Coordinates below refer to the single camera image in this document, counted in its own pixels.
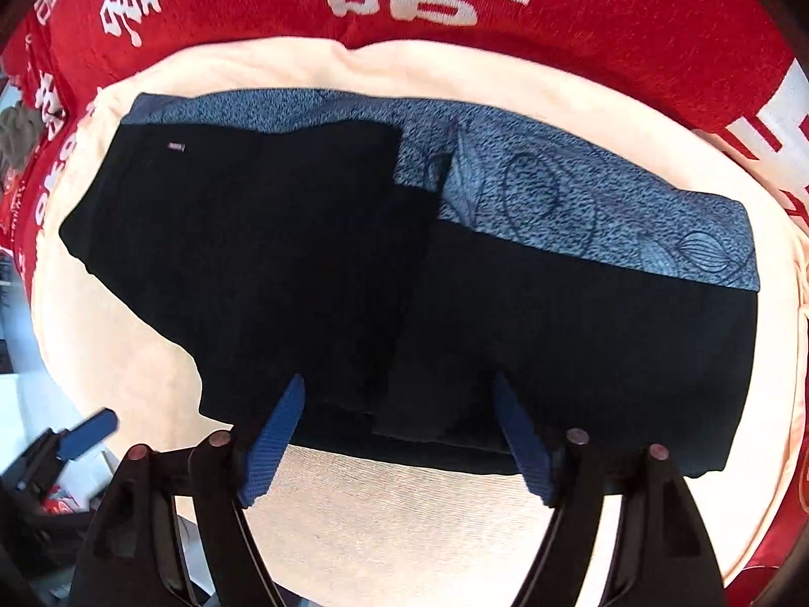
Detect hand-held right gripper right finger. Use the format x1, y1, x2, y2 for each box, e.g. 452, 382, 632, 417
491, 370, 728, 607

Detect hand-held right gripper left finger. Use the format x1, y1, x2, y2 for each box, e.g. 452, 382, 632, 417
68, 373, 308, 607

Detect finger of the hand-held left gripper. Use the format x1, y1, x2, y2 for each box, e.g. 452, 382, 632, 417
56, 408, 120, 461

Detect black pants with blue trim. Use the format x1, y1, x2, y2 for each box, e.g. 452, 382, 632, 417
59, 92, 760, 480

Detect red white object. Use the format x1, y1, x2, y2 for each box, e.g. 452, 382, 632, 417
36, 494, 86, 521

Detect cream blanket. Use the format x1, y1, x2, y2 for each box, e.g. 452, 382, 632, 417
28, 38, 809, 596

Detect grey cloth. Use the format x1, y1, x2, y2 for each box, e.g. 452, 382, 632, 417
0, 104, 47, 186

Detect red printed blanket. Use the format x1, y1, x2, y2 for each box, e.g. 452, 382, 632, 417
0, 0, 809, 607

